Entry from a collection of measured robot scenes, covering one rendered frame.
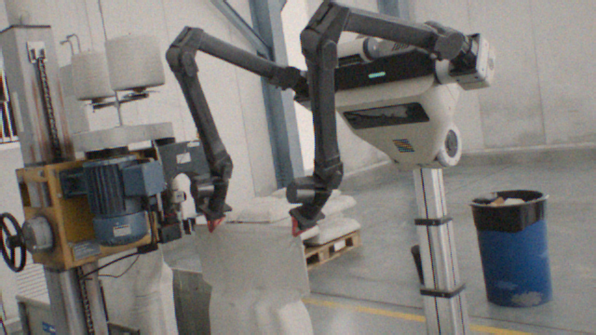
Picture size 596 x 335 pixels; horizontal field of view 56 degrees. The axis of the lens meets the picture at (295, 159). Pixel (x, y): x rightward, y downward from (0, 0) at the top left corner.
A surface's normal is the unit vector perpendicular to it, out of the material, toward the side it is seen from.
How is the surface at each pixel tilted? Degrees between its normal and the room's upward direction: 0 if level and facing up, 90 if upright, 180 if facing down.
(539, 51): 90
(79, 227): 90
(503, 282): 93
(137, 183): 90
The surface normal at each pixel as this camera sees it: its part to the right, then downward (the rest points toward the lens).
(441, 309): -0.67, 0.16
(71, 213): 0.73, -0.05
